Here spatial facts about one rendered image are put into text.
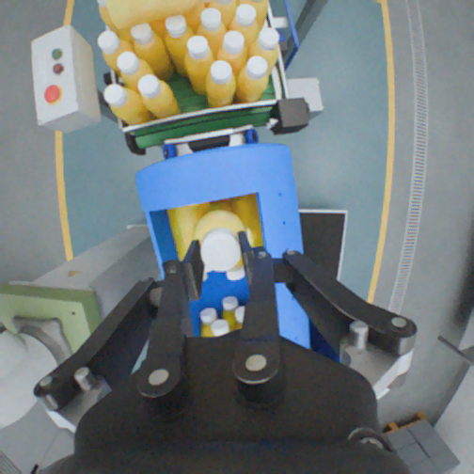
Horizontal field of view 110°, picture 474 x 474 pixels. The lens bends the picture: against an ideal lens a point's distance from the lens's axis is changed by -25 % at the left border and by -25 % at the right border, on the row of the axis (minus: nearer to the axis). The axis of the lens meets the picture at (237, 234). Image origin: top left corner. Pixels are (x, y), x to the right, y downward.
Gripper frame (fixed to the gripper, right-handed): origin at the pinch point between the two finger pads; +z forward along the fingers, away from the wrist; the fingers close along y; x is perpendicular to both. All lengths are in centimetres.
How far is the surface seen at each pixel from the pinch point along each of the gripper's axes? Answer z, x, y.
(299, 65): 134, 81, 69
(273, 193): 12.4, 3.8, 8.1
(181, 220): 21.0, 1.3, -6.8
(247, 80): 27.6, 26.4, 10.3
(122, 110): 27.8, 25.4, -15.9
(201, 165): 10.2, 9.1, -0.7
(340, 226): 119, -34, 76
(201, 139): 29.3, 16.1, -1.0
